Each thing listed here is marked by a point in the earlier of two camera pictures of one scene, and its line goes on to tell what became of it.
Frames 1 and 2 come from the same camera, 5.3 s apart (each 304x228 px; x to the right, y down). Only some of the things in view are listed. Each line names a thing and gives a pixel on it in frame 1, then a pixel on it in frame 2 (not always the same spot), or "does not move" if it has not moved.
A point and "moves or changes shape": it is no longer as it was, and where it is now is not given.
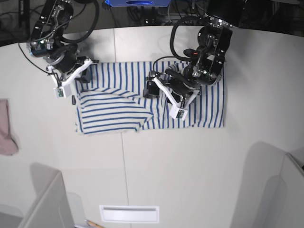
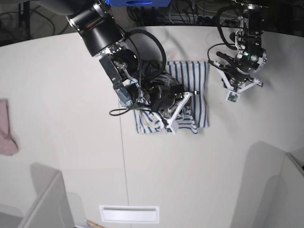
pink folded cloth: [8, 146] does not move
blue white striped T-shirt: [112, 100] moves or changes shape
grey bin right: [271, 193] does not move
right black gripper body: [180, 84] -> [240, 66]
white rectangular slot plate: [129, 213] does not move
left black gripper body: [63, 59] -> [163, 97]
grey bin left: [50, 209] does not move
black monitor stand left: [24, 14] does not move
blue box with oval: [138, 3] does not move
